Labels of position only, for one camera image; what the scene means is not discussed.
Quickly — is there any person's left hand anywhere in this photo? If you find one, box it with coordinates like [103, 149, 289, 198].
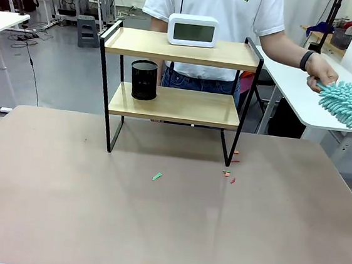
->
[303, 53, 341, 95]

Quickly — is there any person's left forearm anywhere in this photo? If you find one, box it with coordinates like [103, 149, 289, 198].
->
[256, 23, 316, 73]

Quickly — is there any person's right forearm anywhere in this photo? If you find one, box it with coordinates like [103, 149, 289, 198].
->
[148, 13, 172, 34]

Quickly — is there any black wristband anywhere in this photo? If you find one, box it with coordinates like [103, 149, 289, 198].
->
[298, 50, 316, 73]

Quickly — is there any wooden background table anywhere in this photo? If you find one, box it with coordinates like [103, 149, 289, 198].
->
[297, 23, 350, 58]

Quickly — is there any white rounded table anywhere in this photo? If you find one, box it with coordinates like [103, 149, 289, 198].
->
[243, 45, 352, 164]

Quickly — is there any blue cloth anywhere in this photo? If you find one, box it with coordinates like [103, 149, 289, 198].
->
[306, 19, 336, 39]

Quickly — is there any black cabinet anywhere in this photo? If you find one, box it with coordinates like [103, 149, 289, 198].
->
[266, 96, 309, 140]

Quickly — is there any person in white t-shirt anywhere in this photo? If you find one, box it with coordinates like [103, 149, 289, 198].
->
[133, 0, 288, 110]

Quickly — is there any white digital clock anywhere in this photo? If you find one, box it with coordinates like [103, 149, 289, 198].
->
[166, 12, 220, 50]

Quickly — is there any black mesh pen holder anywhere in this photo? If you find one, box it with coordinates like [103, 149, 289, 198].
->
[127, 58, 161, 102]

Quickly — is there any grey plastic stool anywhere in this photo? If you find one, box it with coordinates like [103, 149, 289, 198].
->
[73, 14, 103, 50]

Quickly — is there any white desk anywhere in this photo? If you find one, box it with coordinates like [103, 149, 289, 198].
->
[0, 11, 31, 73]

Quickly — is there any grey wire basket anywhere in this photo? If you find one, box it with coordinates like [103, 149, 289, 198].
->
[330, 26, 352, 50]

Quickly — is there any wooden shelf black metal frame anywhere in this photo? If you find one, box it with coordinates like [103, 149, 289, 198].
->
[88, 18, 267, 169]

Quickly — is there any black floor cable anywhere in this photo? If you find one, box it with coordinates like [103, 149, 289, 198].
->
[19, 40, 46, 107]

